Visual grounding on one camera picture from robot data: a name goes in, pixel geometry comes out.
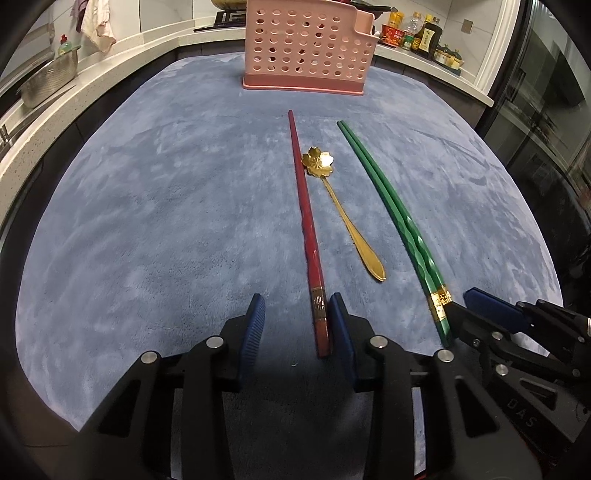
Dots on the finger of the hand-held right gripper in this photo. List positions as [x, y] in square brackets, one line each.
[489, 307]
[466, 323]

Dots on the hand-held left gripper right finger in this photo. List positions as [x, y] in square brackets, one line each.
[342, 341]

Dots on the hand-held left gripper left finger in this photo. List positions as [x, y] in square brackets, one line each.
[251, 341]

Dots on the bright red chopstick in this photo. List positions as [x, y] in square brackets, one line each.
[304, 207]

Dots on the pink perforated utensil holder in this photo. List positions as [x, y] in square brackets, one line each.
[300, 87]

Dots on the blue plush blanket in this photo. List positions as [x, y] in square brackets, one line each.
[161, 230]

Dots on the gold flower-shaped spoon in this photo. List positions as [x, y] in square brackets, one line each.
[316, 161]

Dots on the dark glass door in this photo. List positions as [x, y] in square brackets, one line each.
[545, 115]

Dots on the small condiment jars set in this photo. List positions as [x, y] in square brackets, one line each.
[449, 57]

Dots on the dark soy sauce bottle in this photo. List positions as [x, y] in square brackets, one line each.
[428, 39]

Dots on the green-lidded jar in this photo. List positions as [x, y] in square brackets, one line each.
[407, 42]

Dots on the red seasoning packet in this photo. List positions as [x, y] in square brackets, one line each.
[393, 36]

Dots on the clear plastic bottle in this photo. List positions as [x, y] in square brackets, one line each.
[414, 23]

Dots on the yellow seasoning bottle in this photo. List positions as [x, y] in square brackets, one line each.
[395, 19]

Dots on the white kitchen counter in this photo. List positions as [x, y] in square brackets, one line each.
[138, 55]

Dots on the black wok with lid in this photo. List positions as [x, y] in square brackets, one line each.
[378, 8]

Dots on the black gas stove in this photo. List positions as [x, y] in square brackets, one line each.
[226, 18]

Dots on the metal colander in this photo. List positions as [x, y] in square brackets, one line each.
[46, 83]

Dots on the green dish soap bottle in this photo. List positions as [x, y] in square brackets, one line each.
[65, 46]

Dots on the white hanging towel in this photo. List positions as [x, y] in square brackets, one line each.
[99, 25]

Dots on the purple hanging cloth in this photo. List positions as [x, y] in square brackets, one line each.
[83, 7]

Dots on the wall outlet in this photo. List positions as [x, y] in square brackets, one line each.
[467, 26]

